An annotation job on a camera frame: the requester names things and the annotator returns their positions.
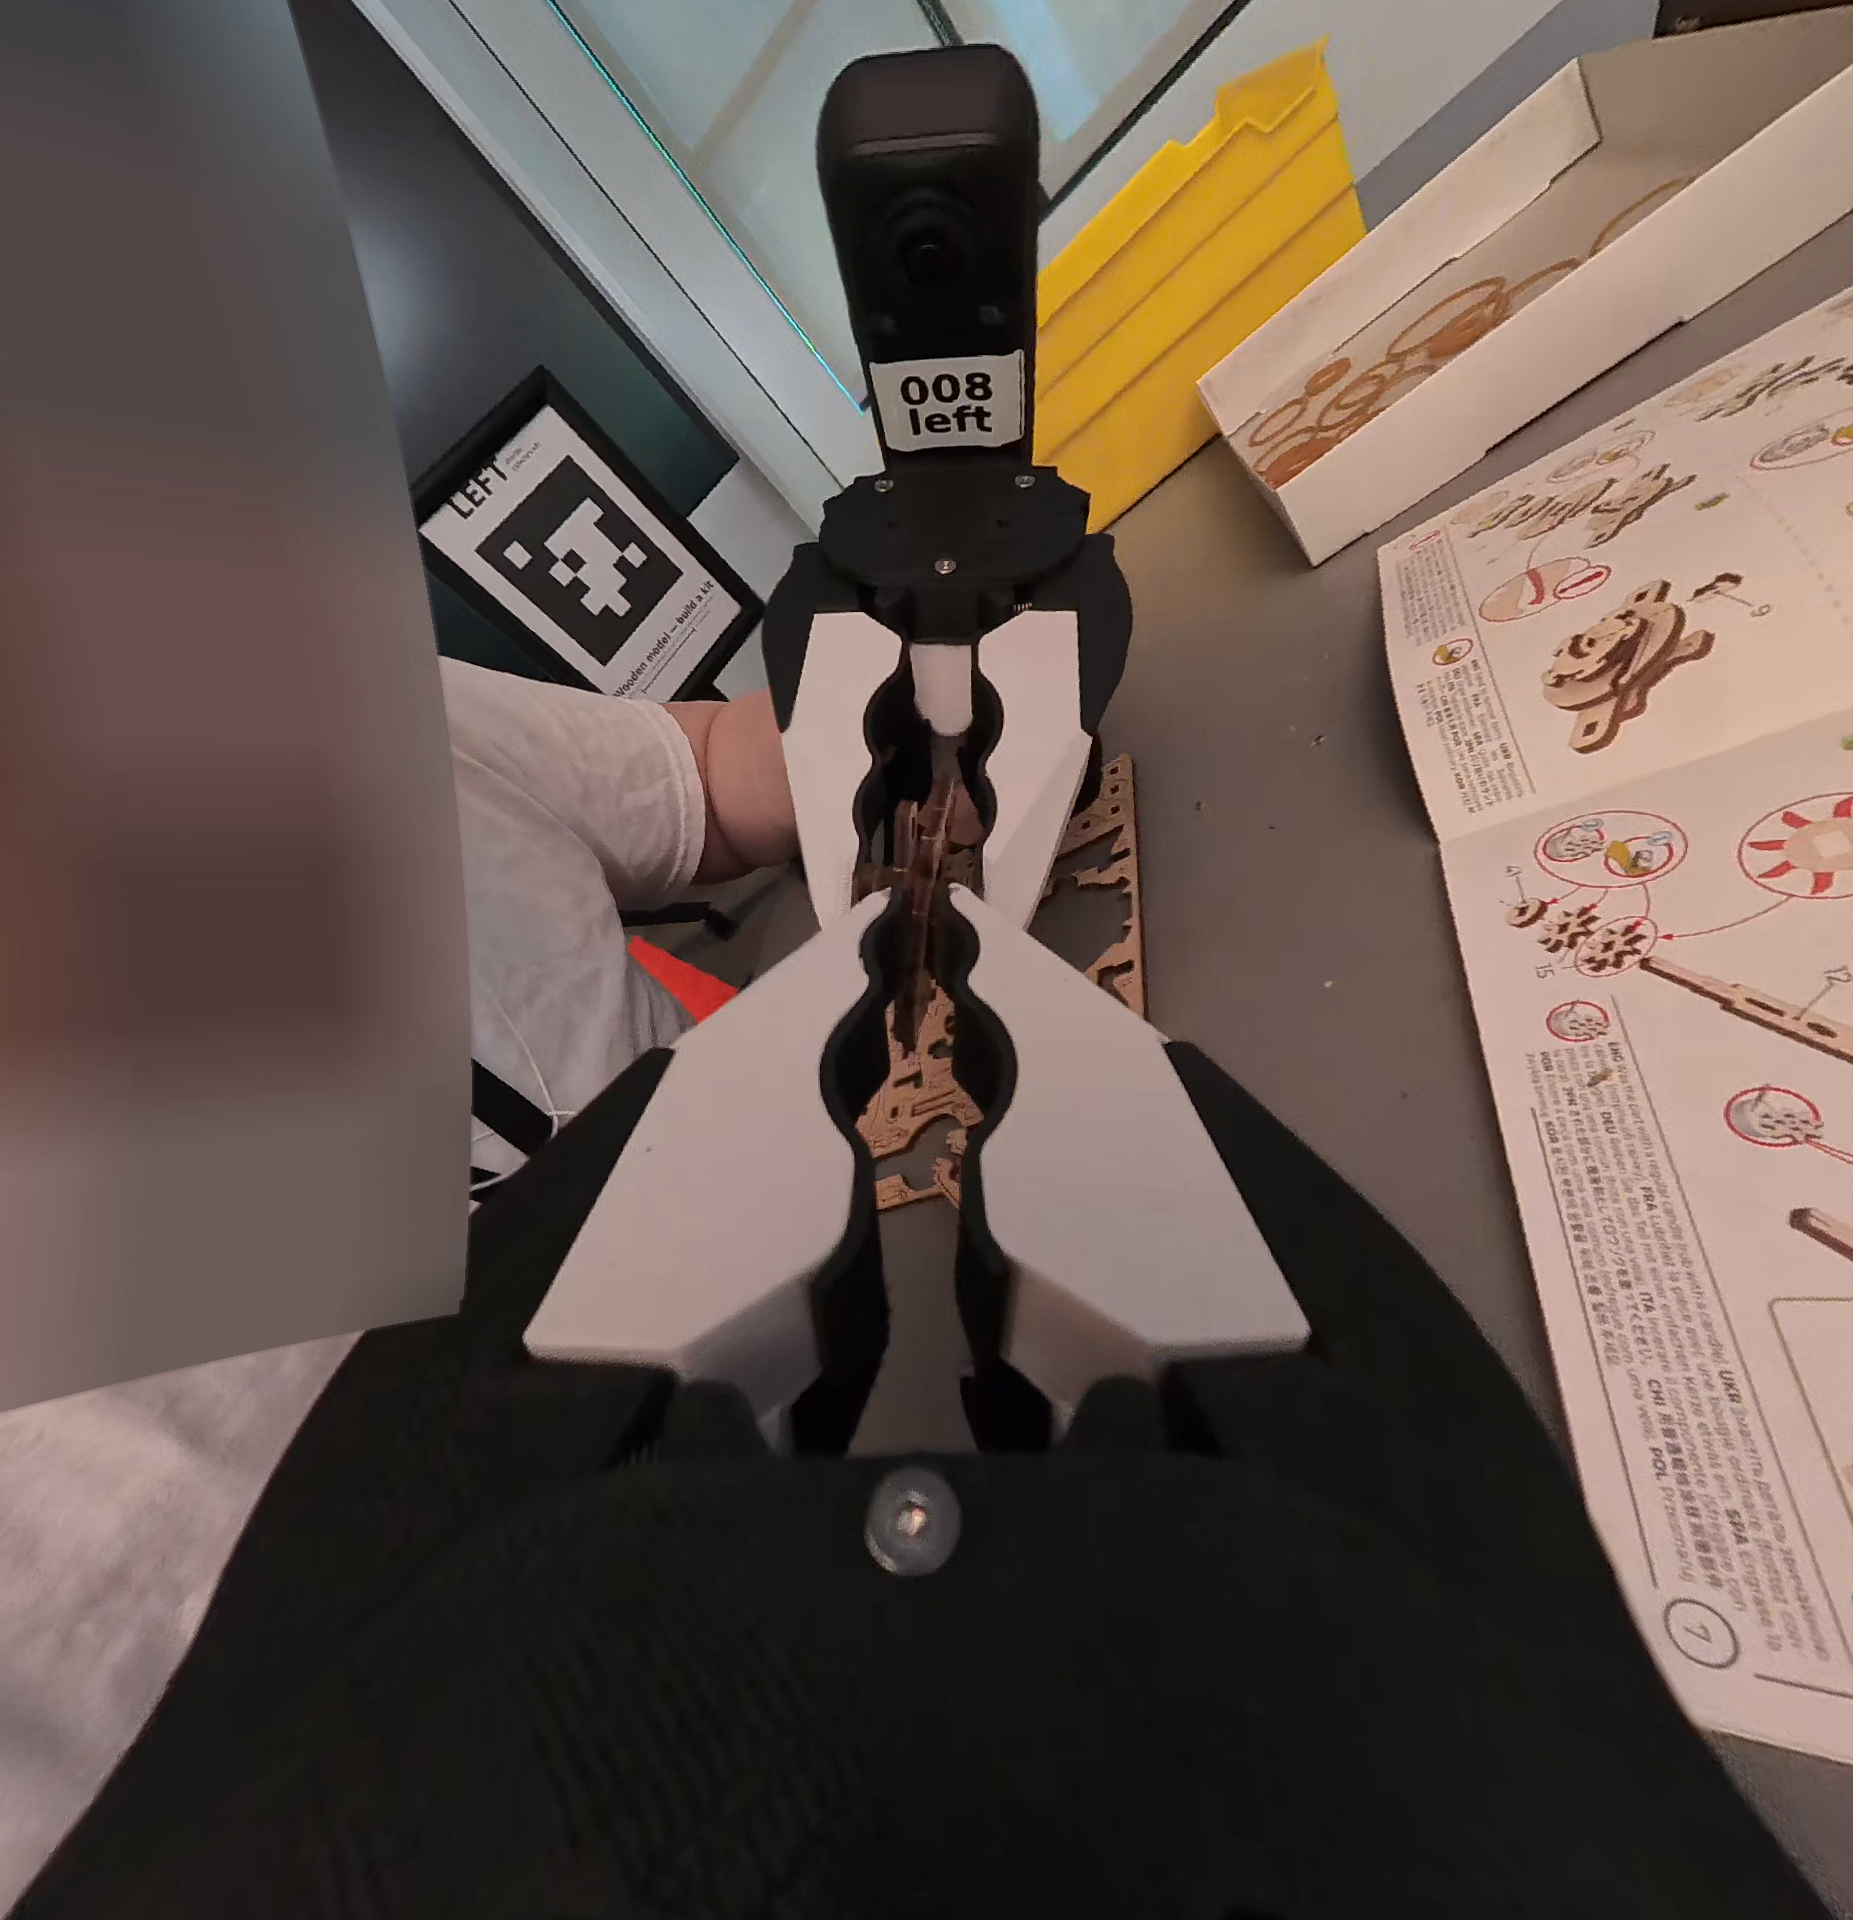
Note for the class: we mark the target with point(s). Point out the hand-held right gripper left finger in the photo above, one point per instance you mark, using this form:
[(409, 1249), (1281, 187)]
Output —
[(717, 1169)]

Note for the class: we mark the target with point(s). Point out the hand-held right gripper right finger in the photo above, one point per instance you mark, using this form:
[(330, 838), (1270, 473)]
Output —
[(1121, 1184)]

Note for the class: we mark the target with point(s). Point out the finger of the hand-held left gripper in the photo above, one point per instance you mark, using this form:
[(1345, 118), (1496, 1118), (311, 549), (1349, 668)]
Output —
[(1037, 720), (829, 720)]

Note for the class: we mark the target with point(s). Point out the small wooden model part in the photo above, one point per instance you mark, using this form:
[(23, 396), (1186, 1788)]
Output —
[(922, 885)]

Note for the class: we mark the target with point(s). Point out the person's left forearm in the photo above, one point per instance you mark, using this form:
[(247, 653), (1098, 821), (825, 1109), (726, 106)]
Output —
[(731, 797)]

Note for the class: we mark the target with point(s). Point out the laser-cut plywood sheet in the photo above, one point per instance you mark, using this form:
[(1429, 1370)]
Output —
[(1108, 899)]

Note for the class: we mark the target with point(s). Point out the red plastic piece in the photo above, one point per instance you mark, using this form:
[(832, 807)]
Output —
[(686, 975)]

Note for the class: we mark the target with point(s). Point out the yellow plastic bin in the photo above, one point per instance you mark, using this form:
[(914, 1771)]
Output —
[(1167, 300)]

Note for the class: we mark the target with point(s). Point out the black framed marker sign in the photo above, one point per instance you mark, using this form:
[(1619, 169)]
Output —
[(580, 555)]

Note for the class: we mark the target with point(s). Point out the white cardboard box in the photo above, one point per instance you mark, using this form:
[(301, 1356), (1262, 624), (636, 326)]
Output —
[(1464, 464)]

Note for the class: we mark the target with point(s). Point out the paper instruction booklet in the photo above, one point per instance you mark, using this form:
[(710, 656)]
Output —
[(1645, 1201)]

